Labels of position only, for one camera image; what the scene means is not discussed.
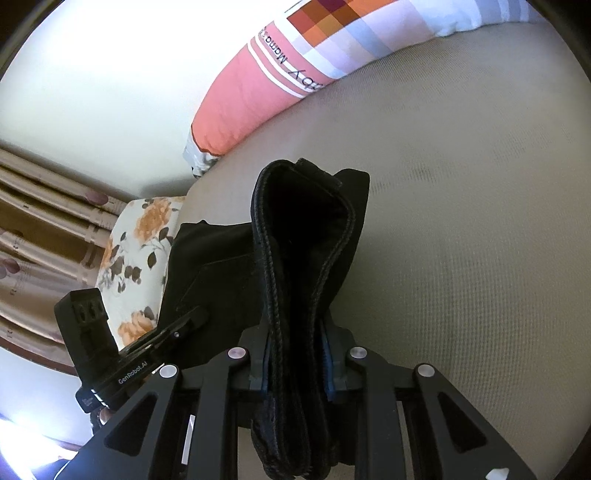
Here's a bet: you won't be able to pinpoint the black pants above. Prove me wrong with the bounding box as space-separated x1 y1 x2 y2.
158 159 370 479

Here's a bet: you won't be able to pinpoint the person's hand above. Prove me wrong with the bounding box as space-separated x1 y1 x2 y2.
89 400 117 435

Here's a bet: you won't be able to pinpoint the floral white orange pillow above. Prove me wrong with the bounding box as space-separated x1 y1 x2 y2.
96 196 185 350

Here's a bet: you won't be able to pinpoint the beige brown curtain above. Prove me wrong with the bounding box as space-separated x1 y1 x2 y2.
1 149 125 374

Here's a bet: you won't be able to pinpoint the grey textured mattress cover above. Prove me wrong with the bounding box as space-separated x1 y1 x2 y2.
180 23 590 479

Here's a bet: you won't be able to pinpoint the pink checkered long pillow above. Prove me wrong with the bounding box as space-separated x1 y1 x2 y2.
183 0 541 178

